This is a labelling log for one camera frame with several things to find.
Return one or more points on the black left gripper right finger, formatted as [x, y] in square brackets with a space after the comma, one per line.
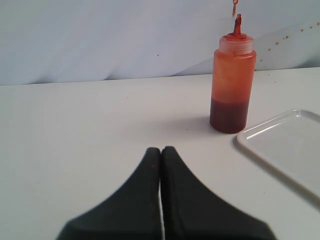
[193, 212]

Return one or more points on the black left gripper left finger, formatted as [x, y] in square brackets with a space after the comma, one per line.
[130, 213]

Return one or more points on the red sauce squeeze bottle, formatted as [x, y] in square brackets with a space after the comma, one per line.
[232, 77]

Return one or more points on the white rectangular tray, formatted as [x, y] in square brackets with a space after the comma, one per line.
[290, 144]

